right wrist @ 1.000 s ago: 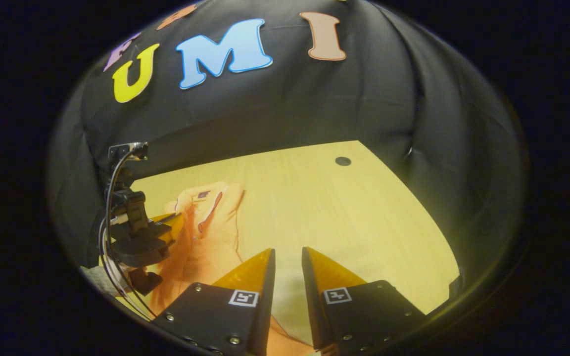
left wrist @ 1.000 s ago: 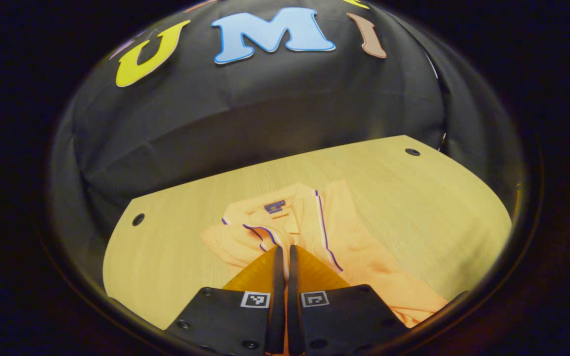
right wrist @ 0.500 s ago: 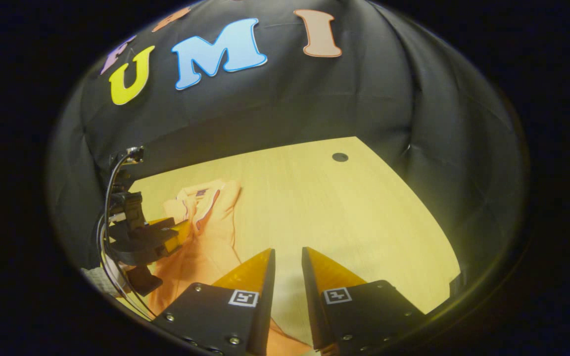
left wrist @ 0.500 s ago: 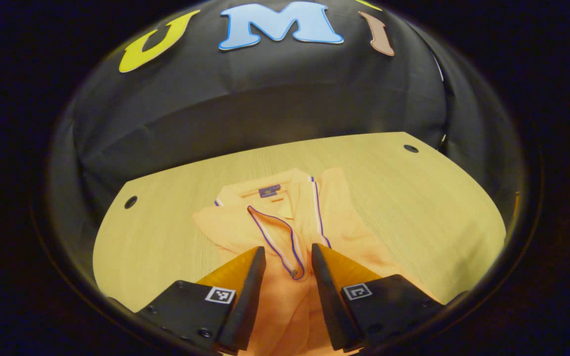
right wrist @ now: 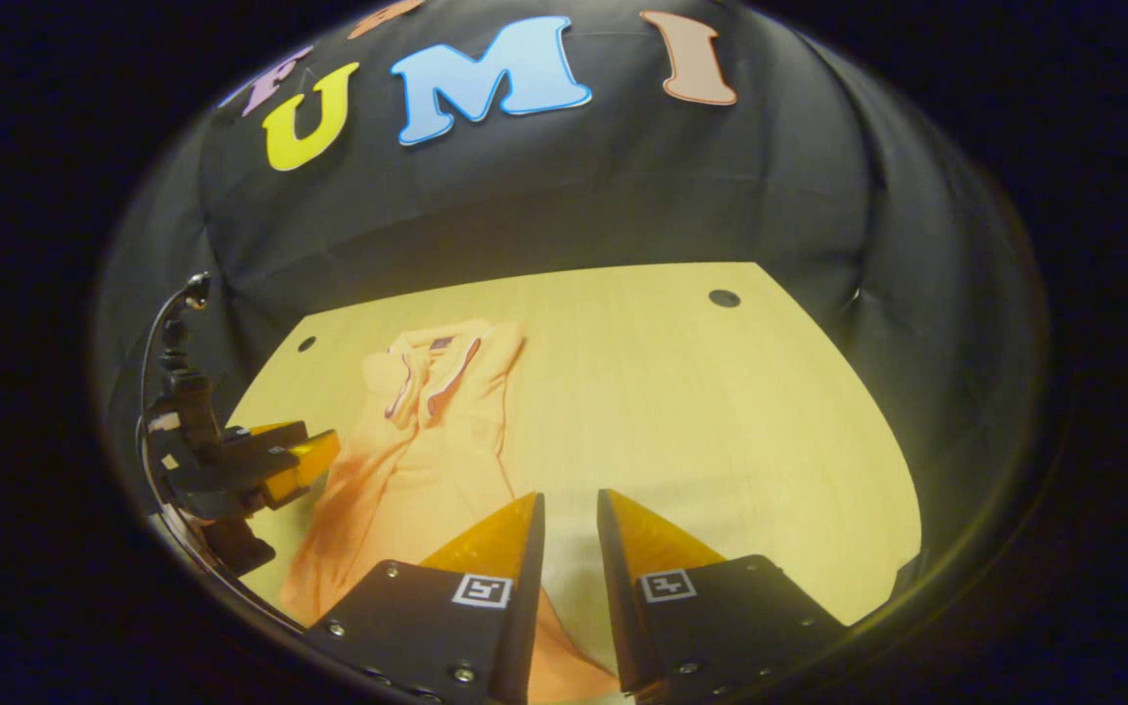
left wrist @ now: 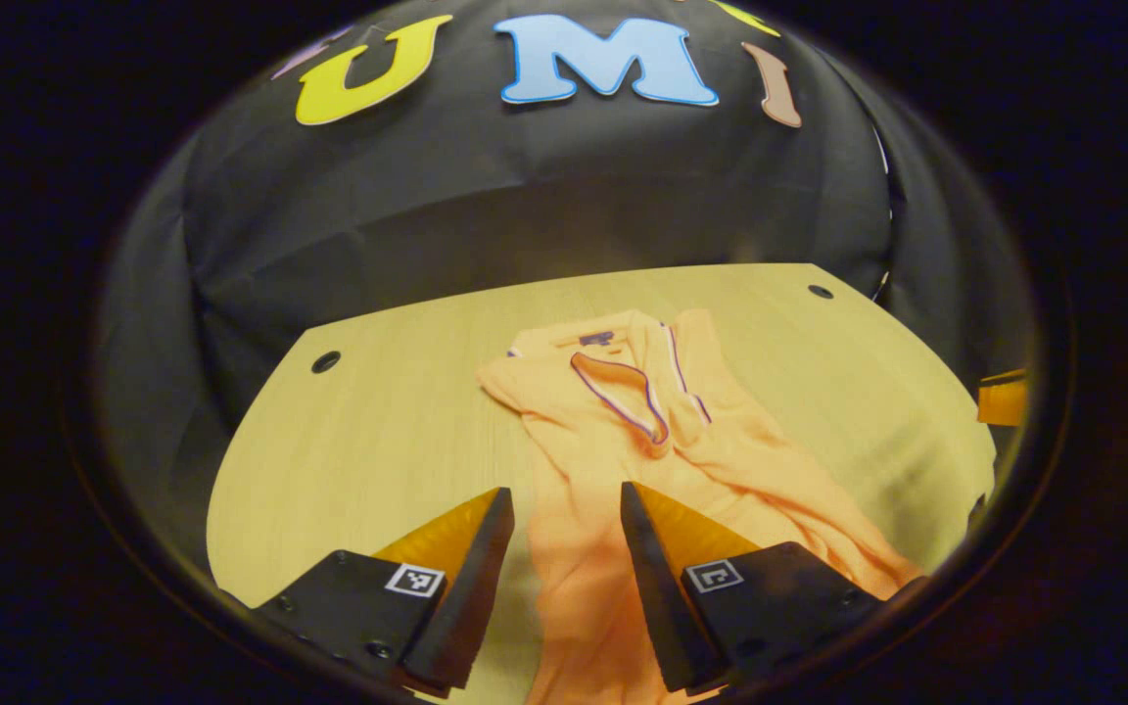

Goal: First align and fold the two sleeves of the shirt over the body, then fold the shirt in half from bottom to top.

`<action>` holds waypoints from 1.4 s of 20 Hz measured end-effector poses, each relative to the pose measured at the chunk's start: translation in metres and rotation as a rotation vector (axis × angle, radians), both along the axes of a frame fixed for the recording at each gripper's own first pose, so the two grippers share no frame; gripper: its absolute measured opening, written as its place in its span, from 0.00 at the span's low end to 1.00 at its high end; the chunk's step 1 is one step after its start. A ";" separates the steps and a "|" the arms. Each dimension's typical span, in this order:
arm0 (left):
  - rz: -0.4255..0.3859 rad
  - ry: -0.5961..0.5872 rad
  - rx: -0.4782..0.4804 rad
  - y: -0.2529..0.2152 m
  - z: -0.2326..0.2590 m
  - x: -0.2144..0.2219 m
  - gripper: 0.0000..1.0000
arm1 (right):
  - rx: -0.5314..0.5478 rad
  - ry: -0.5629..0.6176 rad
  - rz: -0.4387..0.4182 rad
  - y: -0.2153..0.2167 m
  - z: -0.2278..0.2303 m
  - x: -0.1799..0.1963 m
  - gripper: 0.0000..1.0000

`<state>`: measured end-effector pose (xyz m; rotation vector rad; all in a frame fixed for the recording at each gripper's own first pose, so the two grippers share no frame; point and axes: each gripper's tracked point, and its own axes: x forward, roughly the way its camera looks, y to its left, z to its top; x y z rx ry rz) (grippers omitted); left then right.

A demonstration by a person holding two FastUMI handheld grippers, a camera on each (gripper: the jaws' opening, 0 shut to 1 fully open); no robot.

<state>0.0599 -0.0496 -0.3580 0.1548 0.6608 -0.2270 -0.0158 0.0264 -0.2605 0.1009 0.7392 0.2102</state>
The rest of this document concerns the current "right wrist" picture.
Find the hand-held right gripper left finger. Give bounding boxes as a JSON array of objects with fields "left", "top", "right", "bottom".
[{"left": 305, "top": 493, "right": 545, "bottom": 705}]

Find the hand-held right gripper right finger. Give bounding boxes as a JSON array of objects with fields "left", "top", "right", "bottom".
[{"left": 596, "top": 490, "right": 849, "bottom": 701}]

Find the orange T-shirt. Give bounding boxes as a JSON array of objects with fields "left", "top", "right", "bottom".
[{"left": 280, "top": 320, "right": 624, "bottom": 704}]

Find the black backdrop cloth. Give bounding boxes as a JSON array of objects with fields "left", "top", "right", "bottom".
[{"left": 94, "top": 0, "right": 1050, "bottom": 588}]

